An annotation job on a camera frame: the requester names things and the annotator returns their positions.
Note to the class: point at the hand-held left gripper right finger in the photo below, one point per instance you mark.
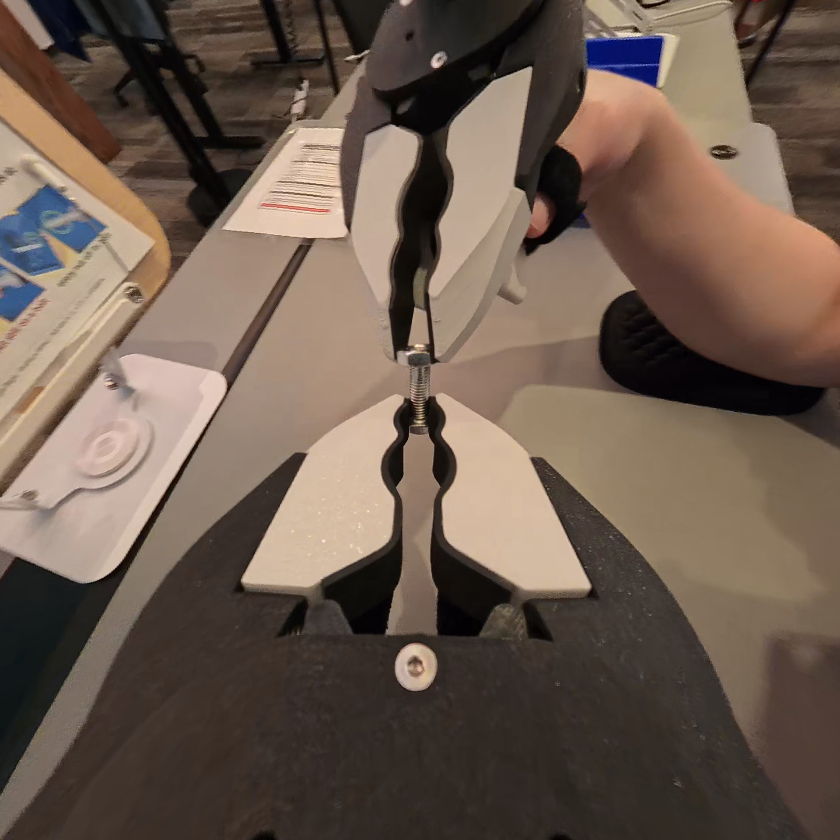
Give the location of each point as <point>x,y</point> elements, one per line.
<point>512,518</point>

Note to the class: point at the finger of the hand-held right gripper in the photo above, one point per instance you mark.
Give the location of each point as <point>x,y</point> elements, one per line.
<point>485,197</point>
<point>380,210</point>

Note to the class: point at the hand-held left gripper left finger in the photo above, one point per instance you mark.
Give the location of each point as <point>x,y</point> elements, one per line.
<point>315,518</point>

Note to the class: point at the silver hex bolt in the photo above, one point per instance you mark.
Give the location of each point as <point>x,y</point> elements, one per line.
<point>417,387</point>

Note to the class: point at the blue plastic bin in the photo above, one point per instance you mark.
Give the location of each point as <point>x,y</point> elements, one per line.
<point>623,59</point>

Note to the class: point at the person's right forearm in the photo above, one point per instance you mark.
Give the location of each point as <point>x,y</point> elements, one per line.
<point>735,275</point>

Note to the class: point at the black desk leg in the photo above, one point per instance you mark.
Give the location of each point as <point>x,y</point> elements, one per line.
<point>330,52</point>

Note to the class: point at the laminated instruction sheet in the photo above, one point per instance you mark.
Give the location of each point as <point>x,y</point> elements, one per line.
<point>289,197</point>

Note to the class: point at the black floor stand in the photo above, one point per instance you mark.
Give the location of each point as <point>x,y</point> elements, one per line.
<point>220,197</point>

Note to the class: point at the black wrist rest pad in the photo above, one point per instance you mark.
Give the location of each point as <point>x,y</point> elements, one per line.
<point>656,367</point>

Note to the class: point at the black desk grommet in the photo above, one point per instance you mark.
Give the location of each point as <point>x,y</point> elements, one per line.
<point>725,152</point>

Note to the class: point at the wooden document stand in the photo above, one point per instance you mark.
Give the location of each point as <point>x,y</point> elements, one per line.
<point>111,195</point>

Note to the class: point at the printed instruction poster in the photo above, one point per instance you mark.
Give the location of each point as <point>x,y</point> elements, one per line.
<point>59,275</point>

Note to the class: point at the blue cloth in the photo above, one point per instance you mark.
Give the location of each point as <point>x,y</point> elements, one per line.
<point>62,26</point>

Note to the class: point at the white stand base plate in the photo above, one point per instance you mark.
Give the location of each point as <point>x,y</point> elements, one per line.
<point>151,499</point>

